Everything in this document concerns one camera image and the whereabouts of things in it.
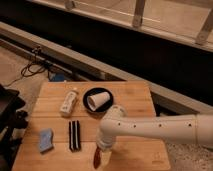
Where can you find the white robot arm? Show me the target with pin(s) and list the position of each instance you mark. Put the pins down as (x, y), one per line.
(188, 129)

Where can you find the white small bottle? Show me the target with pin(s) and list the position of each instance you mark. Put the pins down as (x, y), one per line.
(69, 102)

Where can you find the black equipment at left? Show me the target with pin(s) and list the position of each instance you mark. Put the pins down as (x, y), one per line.
(11, 117)

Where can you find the wooden cutting board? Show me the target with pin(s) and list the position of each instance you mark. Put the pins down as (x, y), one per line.
(129, 153)

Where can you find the red chili pepper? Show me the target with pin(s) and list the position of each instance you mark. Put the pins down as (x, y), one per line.
(97, 158)

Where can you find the blue object on floor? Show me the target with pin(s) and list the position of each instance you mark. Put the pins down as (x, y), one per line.
(58, 78)

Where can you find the black round plate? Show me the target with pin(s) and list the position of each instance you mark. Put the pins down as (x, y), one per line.
(105, 106)

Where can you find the white paper cup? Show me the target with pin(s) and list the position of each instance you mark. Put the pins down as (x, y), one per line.
(97, 100)

